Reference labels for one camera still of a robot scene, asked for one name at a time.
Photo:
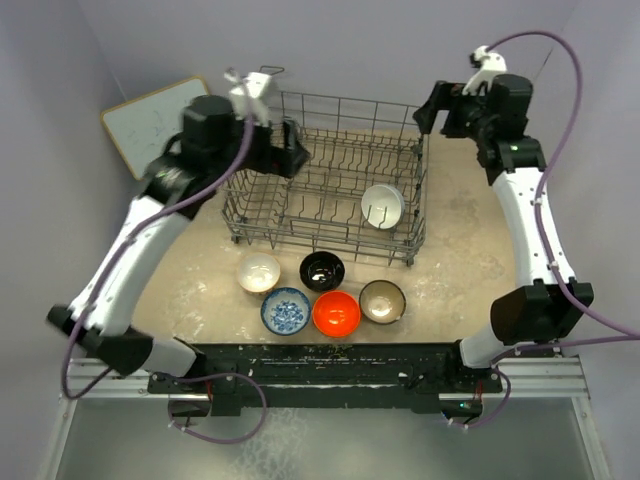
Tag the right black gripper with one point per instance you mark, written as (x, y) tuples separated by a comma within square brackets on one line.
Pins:
[(426, 116)]

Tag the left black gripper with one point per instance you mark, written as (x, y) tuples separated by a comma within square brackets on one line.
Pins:
[(287, 161)]

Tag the white ceramic bowl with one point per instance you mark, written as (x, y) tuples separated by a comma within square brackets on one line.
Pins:
[(382, 206)]

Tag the brown rimmed cream bowl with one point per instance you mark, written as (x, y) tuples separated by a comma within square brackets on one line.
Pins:
[(382, 302)]

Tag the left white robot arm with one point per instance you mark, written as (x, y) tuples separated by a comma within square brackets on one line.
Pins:
[(216, 140)]

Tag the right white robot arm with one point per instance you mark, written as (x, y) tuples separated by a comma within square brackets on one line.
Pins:
[(538, 311)]

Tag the black glossy bowl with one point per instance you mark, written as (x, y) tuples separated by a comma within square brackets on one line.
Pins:
[(322, 271)]

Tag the beige white bowl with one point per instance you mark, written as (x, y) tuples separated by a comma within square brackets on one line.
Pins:
[(258, 273)]

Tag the blue white patterned bowl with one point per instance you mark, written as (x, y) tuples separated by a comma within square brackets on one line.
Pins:
[(285, 311)]

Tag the orange bowl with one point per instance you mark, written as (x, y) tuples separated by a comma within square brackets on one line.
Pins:
[(336, 314)]

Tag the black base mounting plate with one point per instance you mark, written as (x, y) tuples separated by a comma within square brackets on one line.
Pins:
[(421, 377)]

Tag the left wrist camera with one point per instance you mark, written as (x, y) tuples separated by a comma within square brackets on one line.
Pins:
[(250, 95)]

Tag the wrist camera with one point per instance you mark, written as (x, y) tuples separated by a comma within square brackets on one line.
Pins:
[(250, 95), (488, 65)]

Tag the grey wire dish rack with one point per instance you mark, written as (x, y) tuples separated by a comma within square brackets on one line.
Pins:
[(354, 144)]

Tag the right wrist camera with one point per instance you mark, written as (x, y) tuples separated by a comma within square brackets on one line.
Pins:
[(488, 65)]

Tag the small whiteboard with wood frame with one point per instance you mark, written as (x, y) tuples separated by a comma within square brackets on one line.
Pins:
[(140, 128)]

